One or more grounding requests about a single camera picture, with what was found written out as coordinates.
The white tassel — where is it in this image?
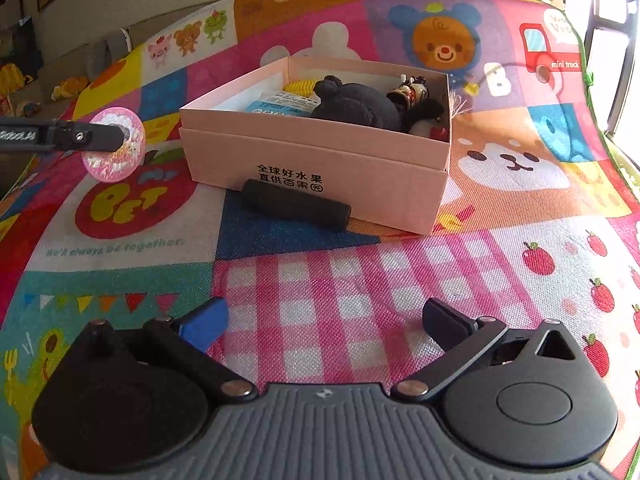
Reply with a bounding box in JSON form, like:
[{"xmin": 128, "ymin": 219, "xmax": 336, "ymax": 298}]
[{"xmin": 449, "ymin": 91, "xmax": 473, "ymax": 117}]

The black cabinet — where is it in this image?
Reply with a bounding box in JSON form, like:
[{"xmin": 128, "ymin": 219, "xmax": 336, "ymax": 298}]
[{"xmin": 0, "ymin": 15, "xmax": 46, "ymax": 81}]

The window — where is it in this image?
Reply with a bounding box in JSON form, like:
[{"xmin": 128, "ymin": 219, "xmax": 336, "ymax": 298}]
[{"xmin": 565, "ymin": 0, "xmax": 640, "ymax": 171}]

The pink cardboard box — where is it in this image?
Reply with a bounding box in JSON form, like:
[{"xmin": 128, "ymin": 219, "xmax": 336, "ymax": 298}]
[{"xmin": 178, "ymin": 56, "xmax": 452, "ymax": 236}]

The colourful printed play mat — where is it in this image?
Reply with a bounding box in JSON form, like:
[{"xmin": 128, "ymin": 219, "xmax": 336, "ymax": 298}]
[{"xmin": 0, "ymin": 0, "xmax": 640, "ymax": 480}]

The grey neck pillow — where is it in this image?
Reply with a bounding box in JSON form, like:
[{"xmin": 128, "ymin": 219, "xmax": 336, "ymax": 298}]
[{"xmin": 85, "ymin": 27, "xmax": 133, "ymax": 81}]

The yellow bag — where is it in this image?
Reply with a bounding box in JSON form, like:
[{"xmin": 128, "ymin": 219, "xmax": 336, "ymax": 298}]
[{"xmin": 0, "ymin": 62, "xmax": 33, "ymax": 97}]

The pink lidded jelly cup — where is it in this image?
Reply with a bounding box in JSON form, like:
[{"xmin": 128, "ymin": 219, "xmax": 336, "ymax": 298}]
[{"xmin": 80, "ymin": 106, "xmax": 147, "ymax": 182}]

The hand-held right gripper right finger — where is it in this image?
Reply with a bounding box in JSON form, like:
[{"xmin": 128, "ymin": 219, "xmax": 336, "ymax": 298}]
[{"xmin": 391, "ymin": 297, "xmax": 583, "ymax": 403}]

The black foam cylinder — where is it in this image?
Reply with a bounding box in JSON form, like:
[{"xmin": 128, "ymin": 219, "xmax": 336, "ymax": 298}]
[{"xmin": 241, "ymin": 178, "xmax": 352, "ymax": 232}]

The orange plush toy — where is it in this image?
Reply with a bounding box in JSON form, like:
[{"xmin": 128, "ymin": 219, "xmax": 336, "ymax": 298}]
[{"xmin": 51, "ymin": 76, "xmax": 90, "ymax": 102}]

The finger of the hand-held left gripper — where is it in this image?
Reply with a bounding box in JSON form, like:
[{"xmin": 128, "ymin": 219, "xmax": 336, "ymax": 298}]
[{"xmin": 40, "ymin": 119, "xmax": 128, "ymax": 153}]

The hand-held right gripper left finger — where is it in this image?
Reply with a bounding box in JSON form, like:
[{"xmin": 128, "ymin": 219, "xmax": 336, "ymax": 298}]
[{"xmin": 65, "ymin": 296, "xmax": 258, "ymax": 403}]

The black plush toy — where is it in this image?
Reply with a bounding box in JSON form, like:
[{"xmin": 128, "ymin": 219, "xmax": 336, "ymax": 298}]
[{"xmin": 309, "ymin": 75, "xmax": 407, "ymax": 134}]

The black figure keychain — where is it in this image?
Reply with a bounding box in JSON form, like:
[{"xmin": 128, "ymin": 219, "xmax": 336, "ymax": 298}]
[{"xmin": 387, "ymin": 75, "xmax": 431, "ymax": 111}]

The beige sofa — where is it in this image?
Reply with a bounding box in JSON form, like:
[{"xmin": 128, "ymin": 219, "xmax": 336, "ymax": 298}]
[{"xmin": 0, "ymin": 0, "xmax": 546, "ymax": 126}]

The small black white toy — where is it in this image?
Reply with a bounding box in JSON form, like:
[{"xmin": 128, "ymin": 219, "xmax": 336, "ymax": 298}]
[{"xmin": 404, "ymin": 99, "xmax": 451, "ymax": 141}]

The blue white tissue packet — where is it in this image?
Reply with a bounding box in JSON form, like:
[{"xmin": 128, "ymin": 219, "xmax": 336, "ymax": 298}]
[{"xmin": 245, "ymin": 91, "xmax": 321, "ymax": 117}]

